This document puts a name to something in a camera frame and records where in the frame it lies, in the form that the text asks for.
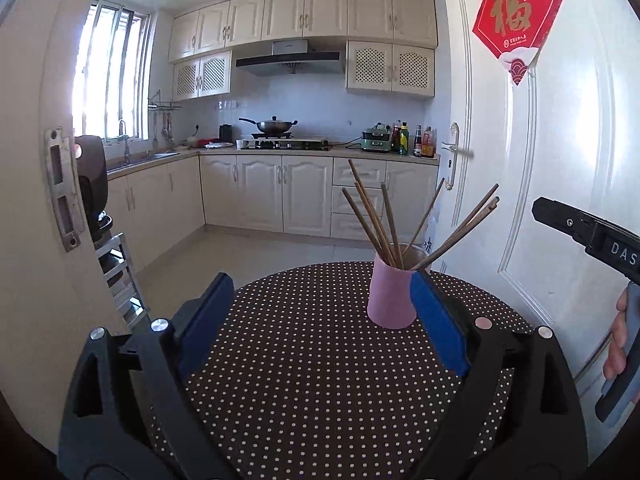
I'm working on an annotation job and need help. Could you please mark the metal door strike plate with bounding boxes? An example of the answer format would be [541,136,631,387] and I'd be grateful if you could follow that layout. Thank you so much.
[44,126,84,252]

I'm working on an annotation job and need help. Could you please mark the hanging kitchen utensil rack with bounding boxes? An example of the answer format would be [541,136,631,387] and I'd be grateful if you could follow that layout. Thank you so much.
[147,89,184,149]

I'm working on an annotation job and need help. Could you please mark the barred kitchen window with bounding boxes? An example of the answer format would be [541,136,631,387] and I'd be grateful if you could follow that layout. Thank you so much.
[74,2,152,144]

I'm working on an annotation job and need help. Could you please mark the cream kitchen cabinets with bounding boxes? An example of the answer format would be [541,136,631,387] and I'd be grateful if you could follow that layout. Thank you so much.
[167,0,439,100]
[106,151,442,272]

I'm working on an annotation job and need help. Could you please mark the chrome kitchen faucet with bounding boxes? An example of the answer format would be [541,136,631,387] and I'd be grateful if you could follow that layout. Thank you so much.
[117,119,132,164]

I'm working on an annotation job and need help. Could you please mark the gas stove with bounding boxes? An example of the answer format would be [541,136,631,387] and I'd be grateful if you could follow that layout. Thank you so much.
[247,132,332,152]

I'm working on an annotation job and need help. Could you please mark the cream lower kitchen cabinets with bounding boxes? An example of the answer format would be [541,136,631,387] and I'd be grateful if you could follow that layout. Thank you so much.
[106,151,442,272]

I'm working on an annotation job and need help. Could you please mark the black range hood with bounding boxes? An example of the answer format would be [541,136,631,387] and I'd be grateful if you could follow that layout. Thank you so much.
[234,40,347,79]

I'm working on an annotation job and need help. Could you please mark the metal door handle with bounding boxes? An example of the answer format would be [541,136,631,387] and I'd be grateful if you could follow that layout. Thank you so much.
[440,122,476,191]

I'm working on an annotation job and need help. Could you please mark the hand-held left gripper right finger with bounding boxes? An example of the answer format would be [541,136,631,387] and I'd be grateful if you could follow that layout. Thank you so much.
[409,270,589,480]

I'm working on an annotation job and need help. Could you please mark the cream upper kitchen cabinets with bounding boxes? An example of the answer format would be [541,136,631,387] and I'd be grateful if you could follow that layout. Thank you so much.
[167,0,439,100]

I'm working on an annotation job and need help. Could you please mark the red paper door decoration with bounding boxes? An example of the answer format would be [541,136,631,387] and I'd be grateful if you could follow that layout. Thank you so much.
[472,0,568,87]

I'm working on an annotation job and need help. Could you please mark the green countertop appliance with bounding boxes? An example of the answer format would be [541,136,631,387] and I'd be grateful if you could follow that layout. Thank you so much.
[360,127,394,154]

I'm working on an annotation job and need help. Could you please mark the wok with lid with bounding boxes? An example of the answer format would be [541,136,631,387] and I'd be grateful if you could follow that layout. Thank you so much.
[238,115,299,136]

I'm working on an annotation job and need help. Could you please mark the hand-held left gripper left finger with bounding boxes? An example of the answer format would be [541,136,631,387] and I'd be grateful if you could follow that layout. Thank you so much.
[57,272,236,480]

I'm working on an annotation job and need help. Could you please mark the bunch of wooden chopsticks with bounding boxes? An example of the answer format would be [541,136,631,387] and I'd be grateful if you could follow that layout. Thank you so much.
[342,158,501,272]

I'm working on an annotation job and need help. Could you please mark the black countertop appliance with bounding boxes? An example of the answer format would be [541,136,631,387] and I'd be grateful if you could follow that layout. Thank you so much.
[73,134,109,217]

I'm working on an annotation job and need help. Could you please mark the person's right hand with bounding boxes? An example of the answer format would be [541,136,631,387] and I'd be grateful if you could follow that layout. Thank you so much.
[602,289,629,384]

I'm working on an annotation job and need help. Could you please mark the pink cup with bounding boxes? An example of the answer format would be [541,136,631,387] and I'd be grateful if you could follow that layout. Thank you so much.
[367,251,432,330]

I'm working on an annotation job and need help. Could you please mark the metal step ladder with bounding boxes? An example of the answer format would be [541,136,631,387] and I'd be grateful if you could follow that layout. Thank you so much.
[96,231,152,332]

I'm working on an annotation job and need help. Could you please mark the brown polka dot tablecloth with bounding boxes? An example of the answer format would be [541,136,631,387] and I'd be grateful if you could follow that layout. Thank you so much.
[149,260,542,480]

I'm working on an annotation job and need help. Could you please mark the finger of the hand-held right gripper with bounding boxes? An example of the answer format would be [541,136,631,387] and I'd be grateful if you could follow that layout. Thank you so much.
[531,197,601,252]

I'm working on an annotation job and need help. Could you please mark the white door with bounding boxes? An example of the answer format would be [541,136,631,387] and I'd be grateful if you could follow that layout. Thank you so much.
[436,0,640,463]

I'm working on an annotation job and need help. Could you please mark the steel kitchen sink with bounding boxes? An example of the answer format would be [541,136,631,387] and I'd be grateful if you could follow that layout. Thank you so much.
[106,150,182,172]

